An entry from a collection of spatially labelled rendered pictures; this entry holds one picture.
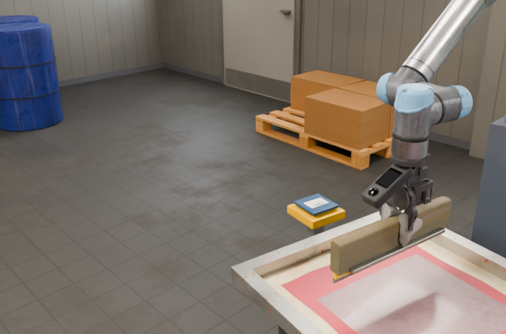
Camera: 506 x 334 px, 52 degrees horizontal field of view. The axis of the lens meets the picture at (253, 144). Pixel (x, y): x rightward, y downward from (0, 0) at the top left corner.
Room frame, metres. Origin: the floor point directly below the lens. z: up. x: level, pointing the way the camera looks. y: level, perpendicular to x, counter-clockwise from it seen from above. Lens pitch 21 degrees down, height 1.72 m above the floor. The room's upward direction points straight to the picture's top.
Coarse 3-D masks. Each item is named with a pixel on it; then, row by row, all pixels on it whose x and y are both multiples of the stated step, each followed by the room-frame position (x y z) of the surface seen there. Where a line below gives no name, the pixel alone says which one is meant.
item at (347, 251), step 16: (432, 208) 1.08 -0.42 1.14; (448, 208) 1.11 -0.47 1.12; (384, 224) 1.01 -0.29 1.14; (400, 224) 1.02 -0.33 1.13; (432, 224) 1.08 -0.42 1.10; (448, 224) 1.12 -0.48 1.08; (336, 240) 0.95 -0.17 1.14; (352, 240) 0.95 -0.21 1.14; (368, 240) 0.97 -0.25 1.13; (384, 240) 0.99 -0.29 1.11; (336, 256) 0.93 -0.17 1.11; (352, 256) 0.94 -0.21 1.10; (368, 256) 0.97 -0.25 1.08; (336, 272) 0.93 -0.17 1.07
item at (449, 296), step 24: (384, 264) 1.13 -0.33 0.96; (408, 264) 1.13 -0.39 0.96; (432, 264) 1.13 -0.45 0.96; (408, 288) 1.03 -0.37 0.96; (432, 288) 1.03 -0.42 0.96; (456, 288) 1.03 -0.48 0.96; (480, 288) 1.03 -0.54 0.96; (432, 312) 0.94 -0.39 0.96; (456, 312) 0.94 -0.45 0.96; (480, 312) 0.94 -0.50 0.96; (504, 312) 0.94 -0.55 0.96
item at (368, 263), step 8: (432, 232) 1.07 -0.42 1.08; (440, 232) 1.08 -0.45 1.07; (416, 240) 1.04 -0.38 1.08; (424, 240) 1.05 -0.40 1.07; (400, 248) 1.01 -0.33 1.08; (408, 248) 1.02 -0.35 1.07; (376, 256) 0.98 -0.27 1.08; (384, 256) 0.98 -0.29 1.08; (392, 256) 0.99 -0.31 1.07; (360, 264) 0.95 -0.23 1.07; (368, 264) 0.95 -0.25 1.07; (352, 272) 0.93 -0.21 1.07
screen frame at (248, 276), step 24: (312, 240) 1.19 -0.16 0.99; (432, 240) 1.23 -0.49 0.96; (456, 240) 1.18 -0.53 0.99; (240, 264) 1.08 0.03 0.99; (264, 264) 1.08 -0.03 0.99; (288, 264) 1.12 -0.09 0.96; (480, 264) 1.11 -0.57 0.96; (504, 264) 1.07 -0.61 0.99; (240, 288) 1.04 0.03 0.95; (264, 288) 0.99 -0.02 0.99; (288, 312) 0.90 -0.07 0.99
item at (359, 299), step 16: (320, 272) 1.09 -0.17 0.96; (288, 288) 1.03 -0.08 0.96; (304, 288) 1.03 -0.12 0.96; (320, 288) 1.03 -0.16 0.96; (336, 288) 1.03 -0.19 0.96; (352, 288) 1.03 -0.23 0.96; (368, 288) 1.03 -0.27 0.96; (384, 288) 1.03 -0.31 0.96; (304, 304) 0.97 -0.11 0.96; (320, 304) 0.97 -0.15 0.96; (336, 304) 0.97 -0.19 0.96; (352, 304) 0.97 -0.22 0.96; (368, 304) 0.97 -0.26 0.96; (384, 304) 0.97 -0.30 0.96; (400, 304) 0.97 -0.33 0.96; (336, 320) 0.92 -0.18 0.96; (352, 320) 0.92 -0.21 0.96; (368, 320) 0.92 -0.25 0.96; (384, 320) 0.91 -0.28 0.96; (400, 320) 0.91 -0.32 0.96; (416, 320) 0.91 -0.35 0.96; (432, 320) 0.91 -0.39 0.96
